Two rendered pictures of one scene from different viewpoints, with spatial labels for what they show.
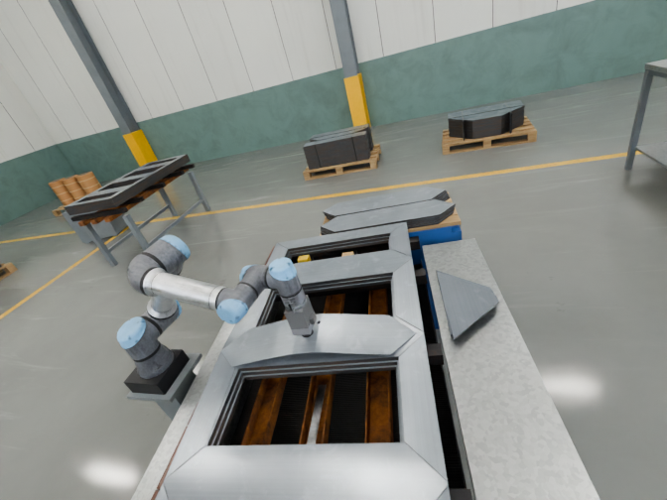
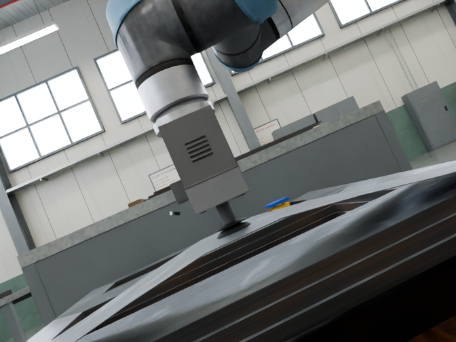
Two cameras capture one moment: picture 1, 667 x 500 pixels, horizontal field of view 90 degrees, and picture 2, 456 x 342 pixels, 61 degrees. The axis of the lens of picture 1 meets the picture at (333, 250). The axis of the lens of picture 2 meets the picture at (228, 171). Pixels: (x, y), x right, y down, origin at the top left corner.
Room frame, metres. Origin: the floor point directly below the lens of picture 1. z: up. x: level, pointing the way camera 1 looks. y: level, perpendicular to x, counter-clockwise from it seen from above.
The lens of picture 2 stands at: (1.30, 0.02, 0.95)
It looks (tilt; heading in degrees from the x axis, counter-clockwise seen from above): 4 degrees up; 158
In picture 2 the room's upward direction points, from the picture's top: 24 degrees counter-clockwise
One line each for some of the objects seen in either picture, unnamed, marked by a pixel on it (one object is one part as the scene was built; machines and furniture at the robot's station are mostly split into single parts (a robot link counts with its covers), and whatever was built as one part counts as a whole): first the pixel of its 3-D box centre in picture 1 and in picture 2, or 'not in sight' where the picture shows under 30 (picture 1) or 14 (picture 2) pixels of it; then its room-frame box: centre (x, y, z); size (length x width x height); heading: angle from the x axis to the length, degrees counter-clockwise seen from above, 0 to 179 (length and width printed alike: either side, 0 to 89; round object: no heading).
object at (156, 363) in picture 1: (151, 356); not in sight; (1.13, 0.89, 0.80); 0.15 x 0.15 x 0.10
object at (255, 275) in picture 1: (256, 280); (227, 8); (0.91, 0.26, 1.16); 0.11 x 0.11 x 0.08; 61
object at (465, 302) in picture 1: (467, 297); not in sight; (0.97, -0.46, 0.77); 0.45 x 0.20 x 0.04; 165
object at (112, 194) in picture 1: (150, 207); not in sight; (4.70, 2.32, 0.46); 1.66 x 0.84 x 0.91; 160
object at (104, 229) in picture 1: (97, 219); not in sight; (5.52, 3.61, 0.29); 0.62 x 0.43 x 0.57; 85
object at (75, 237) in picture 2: not in sight; (208, 184); (-0.18, 0.53, 1.03); 1.30 x 0.60 x 0.04; 75
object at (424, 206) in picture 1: (384, 211); not in sight; (1.79, -0.36, 0.82); 0.80 x 0.40 x 0.06; 75
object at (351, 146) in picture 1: (340, 150); not in sight; (5.49, -0.57, 0.26); 1.20 x 0.80 x 0.53; 70
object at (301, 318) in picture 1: (303, 313); (193, 162); (0.87, 0.16, 1.01); 0.10 x 0.09 x 0.16; 72
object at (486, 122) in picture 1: (484, 126); not in sight; (4.78, -2.66, 0.20); 1.20 x 0.80 x 0.41; 65
